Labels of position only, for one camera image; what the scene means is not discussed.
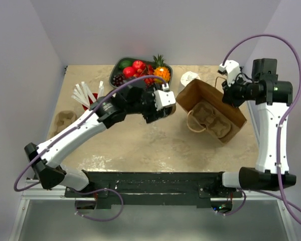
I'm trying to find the dark grape bunch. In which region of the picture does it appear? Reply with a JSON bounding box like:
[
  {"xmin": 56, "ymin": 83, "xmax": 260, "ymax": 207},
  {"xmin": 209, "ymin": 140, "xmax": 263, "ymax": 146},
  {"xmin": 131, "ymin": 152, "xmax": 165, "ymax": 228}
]
[{"xmin": 111, "ymin": 74, "xmax": 126, "ymax": 87}]

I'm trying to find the brown paper bag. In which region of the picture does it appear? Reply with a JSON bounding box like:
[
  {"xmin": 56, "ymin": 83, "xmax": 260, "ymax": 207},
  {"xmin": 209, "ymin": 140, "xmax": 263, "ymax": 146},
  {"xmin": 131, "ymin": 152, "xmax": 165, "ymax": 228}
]
[{"xmin": 176, "ymin": 79, "xmax": 247, "ymax": 144}]

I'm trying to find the red plastic cup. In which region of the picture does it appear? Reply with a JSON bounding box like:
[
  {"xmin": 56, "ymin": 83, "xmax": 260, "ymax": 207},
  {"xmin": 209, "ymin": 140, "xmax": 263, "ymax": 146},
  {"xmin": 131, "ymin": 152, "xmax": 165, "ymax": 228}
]
[{"xmin": 82, "ymin": 92, "xmax": 99, "ymax": 111}]

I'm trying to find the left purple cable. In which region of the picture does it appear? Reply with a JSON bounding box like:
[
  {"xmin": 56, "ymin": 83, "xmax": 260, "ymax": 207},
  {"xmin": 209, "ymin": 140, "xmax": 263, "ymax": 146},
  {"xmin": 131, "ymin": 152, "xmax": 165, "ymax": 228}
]
[{"xmin": 13, "ymin": 75, "xmax": 169, "ymax": 221}]

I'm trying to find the red apple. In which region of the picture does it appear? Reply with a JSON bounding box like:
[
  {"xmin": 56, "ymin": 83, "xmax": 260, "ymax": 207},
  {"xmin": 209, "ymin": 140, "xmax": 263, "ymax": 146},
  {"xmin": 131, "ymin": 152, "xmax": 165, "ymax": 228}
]
[
  {"xmin": 132, "ymin": 60, "xmax": 146, "ymax": 71},
  {"xmin": 122, "ymin": 66, "xmax": 136, "ymax": 78}
]

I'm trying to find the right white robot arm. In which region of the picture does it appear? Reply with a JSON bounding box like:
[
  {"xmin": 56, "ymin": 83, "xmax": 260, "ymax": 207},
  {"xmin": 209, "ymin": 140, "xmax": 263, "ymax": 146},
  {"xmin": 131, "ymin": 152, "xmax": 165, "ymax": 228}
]
[{"xmin": 213, "ymin": 58, "xmax": 296, "ymax": 197}]

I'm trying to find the dark green fruit tray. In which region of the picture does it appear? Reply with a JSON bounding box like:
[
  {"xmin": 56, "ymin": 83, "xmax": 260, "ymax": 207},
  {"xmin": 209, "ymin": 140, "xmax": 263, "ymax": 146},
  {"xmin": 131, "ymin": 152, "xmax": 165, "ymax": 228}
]
[{"xmin": 109, "ymin": 55, "xmax": 173, "ymax": 88}]

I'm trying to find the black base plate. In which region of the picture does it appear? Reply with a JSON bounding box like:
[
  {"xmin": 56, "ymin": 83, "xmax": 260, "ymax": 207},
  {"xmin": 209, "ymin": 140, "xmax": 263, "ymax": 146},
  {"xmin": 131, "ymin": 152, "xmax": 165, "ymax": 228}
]
[{"xmin": 65, "ymin": 172, "xmax": 242, "ymax": 209}]

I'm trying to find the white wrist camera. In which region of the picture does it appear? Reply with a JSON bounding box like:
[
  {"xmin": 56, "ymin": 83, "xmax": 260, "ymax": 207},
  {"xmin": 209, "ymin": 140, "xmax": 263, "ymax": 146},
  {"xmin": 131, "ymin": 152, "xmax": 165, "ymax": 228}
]
[
  {"xmin": 218, "ymin": 60, "xmax": 241, "ymax": 87},
  {"xmin": 154, "ymin": 83, "xmax": 176, "ymax": 111}
]

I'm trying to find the white napkin wrapped cup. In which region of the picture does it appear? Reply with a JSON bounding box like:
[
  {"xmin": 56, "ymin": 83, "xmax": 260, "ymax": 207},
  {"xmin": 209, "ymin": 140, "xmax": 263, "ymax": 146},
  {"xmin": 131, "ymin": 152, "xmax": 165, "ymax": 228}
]
[{"xmin": 178, "ymin": 71, "xmax": 201, "ymax": 93}]

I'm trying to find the purple cable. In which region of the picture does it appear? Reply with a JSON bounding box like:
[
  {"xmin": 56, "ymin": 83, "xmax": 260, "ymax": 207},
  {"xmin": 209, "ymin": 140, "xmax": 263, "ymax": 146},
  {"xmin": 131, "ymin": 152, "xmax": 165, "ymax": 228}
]
[
  {"xmin": 13, "ymin": 75, "xmax": 169, "ymax": 221},
  {"xmin": 215, "ymin": 34, "xmax": 301, "ymax": 229}
]

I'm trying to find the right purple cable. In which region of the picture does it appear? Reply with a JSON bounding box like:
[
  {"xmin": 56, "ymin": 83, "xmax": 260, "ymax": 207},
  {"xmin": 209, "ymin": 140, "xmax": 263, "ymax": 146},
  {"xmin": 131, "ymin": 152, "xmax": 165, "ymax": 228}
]
[{"xmin": 215, "ymin": 34, "xmax": 301, "ymax": 229}]

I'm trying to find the brown pulp cup carrier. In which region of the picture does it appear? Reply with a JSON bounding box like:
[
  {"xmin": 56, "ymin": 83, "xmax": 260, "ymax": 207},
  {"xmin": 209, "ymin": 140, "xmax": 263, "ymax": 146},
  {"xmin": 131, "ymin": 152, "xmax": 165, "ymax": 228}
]
[{"xmin": 188, "ymin": 101, "xmax": 232, "ymax": 139}]

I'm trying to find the aluminium rail frame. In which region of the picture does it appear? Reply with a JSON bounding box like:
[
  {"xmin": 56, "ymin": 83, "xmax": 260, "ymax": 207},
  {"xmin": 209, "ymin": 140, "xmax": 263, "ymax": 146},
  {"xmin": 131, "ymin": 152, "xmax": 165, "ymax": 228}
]
[{"xmin": 9, "ymin": 66, "xmax": 298, "ymax": 241}]

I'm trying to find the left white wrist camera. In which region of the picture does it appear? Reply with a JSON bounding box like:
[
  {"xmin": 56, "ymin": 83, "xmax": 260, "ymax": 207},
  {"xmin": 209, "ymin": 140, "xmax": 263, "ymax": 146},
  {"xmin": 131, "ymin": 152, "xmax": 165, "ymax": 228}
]
[{"xmin": 154, "ymin": 83, "xmax": 176, "ymax": 111}]

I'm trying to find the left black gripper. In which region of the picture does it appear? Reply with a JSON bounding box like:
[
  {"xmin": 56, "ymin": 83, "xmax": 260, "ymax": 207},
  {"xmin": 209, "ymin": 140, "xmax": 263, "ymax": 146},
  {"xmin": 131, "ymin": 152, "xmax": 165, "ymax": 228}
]
[{"xmin": 127, "ymin": 83, "xmax": 168, "ymax": 123}]

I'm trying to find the green lime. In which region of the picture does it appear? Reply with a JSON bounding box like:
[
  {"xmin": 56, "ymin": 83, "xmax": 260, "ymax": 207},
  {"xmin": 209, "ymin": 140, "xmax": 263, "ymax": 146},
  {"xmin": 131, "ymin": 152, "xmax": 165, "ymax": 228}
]
[{"xmin": 118, "ymin": 60, "xmax": 132, "ymax": 70}]

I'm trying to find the brown paper coffee cup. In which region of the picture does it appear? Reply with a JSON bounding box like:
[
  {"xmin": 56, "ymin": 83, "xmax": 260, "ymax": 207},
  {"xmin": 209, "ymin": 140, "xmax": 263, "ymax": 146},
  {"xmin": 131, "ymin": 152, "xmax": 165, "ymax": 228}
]
[{"xmin": 169, "ymin": 104, "xmax": 176, "ymax": 115}]

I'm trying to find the orange spiky fruit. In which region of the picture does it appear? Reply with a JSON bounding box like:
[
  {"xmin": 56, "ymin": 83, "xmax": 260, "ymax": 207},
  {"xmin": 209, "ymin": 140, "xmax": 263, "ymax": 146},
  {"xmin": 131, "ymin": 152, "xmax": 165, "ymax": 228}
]
[{"xmin": 154, "ymin": 66, "xmax": 171, "ymax": 83}]

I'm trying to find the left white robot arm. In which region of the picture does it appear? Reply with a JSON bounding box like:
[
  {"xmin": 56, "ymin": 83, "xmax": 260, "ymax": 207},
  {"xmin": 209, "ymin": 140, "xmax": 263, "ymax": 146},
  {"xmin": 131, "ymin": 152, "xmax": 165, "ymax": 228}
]
[{"xmin": 25, "ymin": 80, "xmax": 176, "ymax": 197}]

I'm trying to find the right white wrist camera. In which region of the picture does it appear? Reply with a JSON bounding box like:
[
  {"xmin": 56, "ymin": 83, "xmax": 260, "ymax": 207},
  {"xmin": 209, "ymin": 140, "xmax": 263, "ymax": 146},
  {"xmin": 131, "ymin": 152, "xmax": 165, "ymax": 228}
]
[{"xmin": 218, "ymin": 60, "xmax": 241, "ymax": 87}]

